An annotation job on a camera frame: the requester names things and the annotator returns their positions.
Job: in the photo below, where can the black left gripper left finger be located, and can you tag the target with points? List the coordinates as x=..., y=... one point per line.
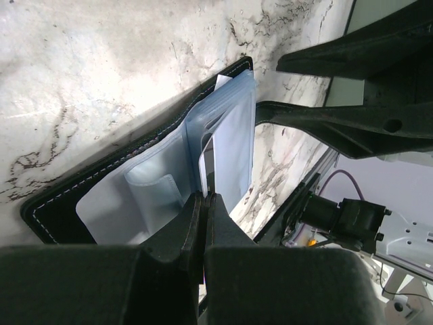
x=155, y=282

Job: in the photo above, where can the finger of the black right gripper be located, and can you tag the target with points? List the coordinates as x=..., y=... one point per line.
x=364, y=52
x=357, y=131

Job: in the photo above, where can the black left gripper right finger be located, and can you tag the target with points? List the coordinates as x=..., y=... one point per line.
x=248, y=283

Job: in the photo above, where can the black leather card holder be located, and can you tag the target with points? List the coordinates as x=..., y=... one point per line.
x=133, y=192

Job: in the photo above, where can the grey credit card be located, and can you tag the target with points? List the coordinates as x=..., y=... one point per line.
x=206, y=165

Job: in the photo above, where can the clear plastic storage box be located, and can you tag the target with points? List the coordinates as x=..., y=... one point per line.
x=408, y=81

